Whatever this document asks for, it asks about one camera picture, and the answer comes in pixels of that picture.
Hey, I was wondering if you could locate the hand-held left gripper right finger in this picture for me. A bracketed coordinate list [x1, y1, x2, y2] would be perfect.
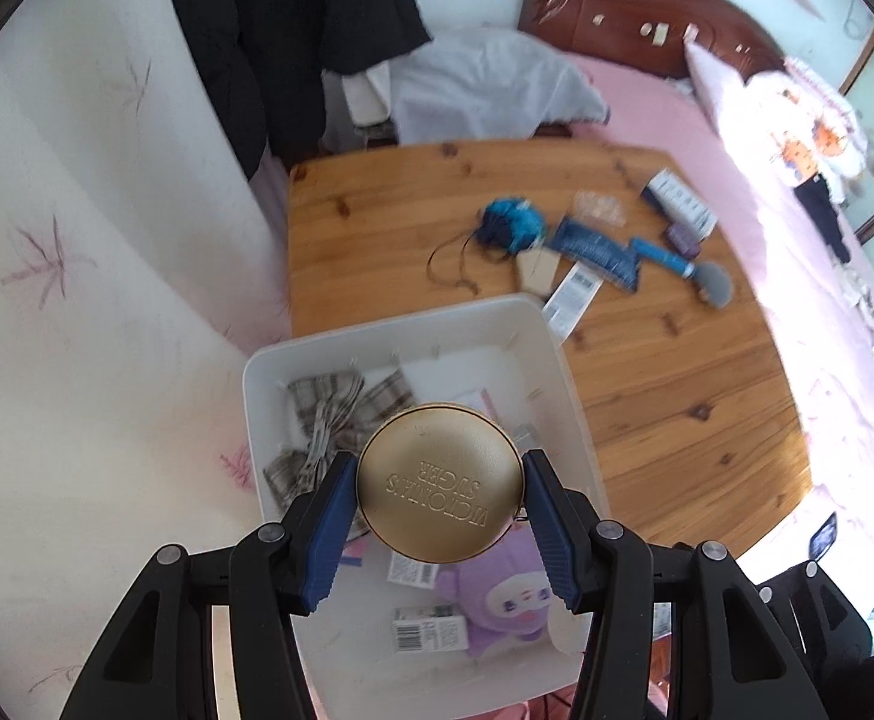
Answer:
[521, 448, 829, 720]

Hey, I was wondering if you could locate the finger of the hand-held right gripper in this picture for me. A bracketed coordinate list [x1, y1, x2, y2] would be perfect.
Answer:
[755, 559, 874, 691]

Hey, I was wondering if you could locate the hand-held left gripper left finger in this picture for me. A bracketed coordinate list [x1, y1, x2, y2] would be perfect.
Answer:
[58, 452, 361, 720]

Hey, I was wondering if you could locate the plaid fabric bow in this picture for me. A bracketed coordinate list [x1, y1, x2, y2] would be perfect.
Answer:
[263, 367, 417, 505]

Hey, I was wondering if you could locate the round gold tin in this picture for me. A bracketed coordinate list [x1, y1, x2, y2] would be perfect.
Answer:
[356, 403, 529, 563]

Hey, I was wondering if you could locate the red white staples box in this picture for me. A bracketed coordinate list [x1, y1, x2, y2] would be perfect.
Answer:
[392, 604, 477, 653]

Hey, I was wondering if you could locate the white plastic bin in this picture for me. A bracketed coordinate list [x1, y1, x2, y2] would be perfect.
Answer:
[240, 294, 610, 720]

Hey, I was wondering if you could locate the grey red toothpaste box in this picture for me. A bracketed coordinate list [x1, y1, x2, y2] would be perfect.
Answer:
[542, 262, 604, 340]

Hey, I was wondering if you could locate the blue lettered packet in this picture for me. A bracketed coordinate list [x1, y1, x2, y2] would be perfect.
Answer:
[548, 216, 645, 291]

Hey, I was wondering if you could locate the purple small pouch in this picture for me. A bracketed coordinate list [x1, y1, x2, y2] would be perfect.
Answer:
[665, 221, 705, 257]

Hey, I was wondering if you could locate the white box blue print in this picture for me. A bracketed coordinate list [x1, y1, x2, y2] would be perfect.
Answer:
[641, 169, 717, 242]

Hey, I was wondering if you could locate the black phone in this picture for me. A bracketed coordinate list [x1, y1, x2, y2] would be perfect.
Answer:
[810, 512, 839, 560]

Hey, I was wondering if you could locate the white barcode box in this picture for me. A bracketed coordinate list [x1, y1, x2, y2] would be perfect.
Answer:
[386, 549, 441, 587]

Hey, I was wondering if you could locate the purple plush toy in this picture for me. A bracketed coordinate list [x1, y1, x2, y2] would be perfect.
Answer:
[437, 536, 584, 659]

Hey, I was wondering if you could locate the white pink packet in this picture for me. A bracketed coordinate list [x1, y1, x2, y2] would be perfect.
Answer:
[447, 388, 516, 425]

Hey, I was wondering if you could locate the beige paper tag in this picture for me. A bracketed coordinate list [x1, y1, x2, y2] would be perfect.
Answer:
[515, 250, 559, 295]

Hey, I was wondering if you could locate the blue tube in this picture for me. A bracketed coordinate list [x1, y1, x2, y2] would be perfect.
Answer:
[630, 236, 700, 280]

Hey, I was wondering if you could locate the blue yarn ball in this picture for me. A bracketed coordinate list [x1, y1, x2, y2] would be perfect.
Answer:
[428, 197, 544, 293]

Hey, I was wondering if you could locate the small white garment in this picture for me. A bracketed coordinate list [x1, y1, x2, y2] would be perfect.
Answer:
[837, 266, 874, 372]

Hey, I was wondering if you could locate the clear plastic bag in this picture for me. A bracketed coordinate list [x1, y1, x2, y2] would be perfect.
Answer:
[573, 190, 627, 227]

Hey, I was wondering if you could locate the white floral curtain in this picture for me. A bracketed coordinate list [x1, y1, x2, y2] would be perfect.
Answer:
[0, 0, 295, 720]

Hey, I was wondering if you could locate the pink bed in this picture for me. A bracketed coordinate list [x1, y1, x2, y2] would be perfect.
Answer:
[564, 49, 874, 601]

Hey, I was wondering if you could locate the dark clothing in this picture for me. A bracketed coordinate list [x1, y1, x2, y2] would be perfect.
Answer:
[792, 174, 852, 265]

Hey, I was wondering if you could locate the white hanging garment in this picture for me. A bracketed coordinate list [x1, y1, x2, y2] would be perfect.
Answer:
[341, 60, 394, 128]

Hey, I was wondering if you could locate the white crumpled cloth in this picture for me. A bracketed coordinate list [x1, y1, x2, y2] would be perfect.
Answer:
[388, 24, 612, 145]

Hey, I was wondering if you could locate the white cartoon pillow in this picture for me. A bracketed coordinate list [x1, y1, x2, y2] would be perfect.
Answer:
[752, 56, 869, 188]

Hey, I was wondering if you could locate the pink pillow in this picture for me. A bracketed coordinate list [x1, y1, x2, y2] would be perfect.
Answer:
[684, 40, 764, 136]

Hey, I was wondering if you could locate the black hanging jacket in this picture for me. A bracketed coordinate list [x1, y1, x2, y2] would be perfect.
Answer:
[161, 0, 434, 181]

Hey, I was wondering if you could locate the brown wooden headboard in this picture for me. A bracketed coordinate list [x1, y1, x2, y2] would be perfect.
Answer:
[518, 0, 786, 83]

